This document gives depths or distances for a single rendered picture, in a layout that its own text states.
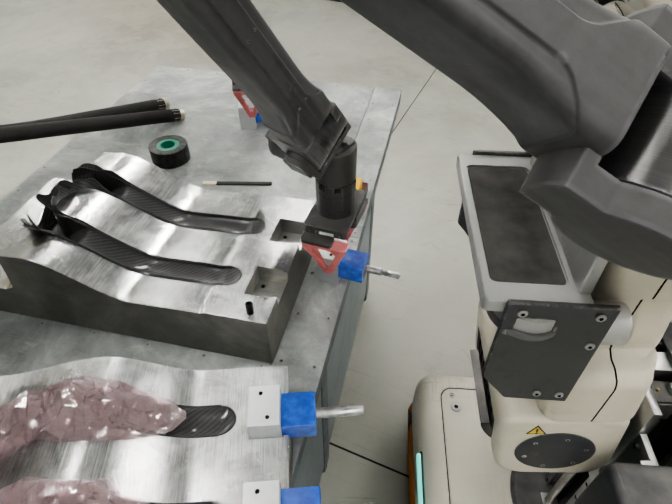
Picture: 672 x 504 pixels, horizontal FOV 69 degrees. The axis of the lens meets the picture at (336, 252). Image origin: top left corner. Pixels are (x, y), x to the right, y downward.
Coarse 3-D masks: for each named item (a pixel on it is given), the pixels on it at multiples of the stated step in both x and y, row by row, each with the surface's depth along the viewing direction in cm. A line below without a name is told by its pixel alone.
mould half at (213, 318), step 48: (48, 192) 87; (96, 192) 75; (192, 192) 83; (0, 240) 78; (48, 240) 67; (144, 240) 74; (192, 240) 75; (240, 240) 74; (0, 288) 71; (48, 288) 68; (96, 288) 66; (144, 288) 68; (192, 288) 67; (240, 288) 67; (288, 288) 71; (144, 336) 71; (192, 336) 68; (240, 336) 66
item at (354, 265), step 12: (336, 240) 79; (324, 252) 77; (348, 252) 79; (360, 252) 79; (348, 264) 77; (360, 264) 77; (324, 276) 79; (336, 276) 78; (348, 276) 78; (360, 276) 77; (396, 276) 77
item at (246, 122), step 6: (246, 102) 113; (240, 108) 111; (252, 108) 112; (240, 114) 112; (246, 114) 113; (258, 114) 113; (240, 120) 113; (246, 120) 114; (252, 120) 114; (258, 120) 114; (246, 126) 115; (252, 126) 115
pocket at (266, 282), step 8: (256, 272) 70; (264, 272) 71; (272, 272) 70; (280, 272) 70; (256, 280) 71; (264, 280) 72; (272, 280) 71; (280, 280) 71; (248, 288) 68; (256, 288) 70; (264, 288) 70; (272, 288) 70; (280, 288) 69; (264, 296) 69; (272, 296) 69; (280, 296) 68
